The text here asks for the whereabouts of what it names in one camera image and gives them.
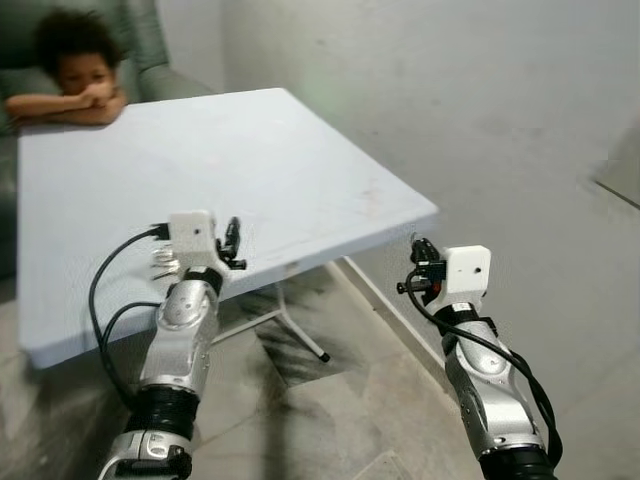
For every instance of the white folding table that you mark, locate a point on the white folding table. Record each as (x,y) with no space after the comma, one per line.
(250,170)

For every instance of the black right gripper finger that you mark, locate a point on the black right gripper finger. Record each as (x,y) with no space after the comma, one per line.
(432,254)
(418,250)

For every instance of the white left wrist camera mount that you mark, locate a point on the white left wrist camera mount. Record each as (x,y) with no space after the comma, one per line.
(192,235)

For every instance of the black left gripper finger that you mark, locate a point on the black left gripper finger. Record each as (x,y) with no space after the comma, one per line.
(236,234)
(226,238)

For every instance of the curly-haired child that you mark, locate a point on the curly-haired child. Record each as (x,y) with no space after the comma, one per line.
(75,65)

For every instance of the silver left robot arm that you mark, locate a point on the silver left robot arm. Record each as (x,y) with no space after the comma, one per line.
(180,340)

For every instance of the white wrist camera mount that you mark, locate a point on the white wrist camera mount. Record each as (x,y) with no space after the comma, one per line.
(192,235)
(467,272)

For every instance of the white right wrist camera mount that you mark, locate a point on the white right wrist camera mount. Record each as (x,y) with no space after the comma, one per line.
(467,272)

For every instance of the dark green leather sofa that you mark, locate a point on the dark green leather sofa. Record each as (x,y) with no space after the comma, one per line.
(160,75)

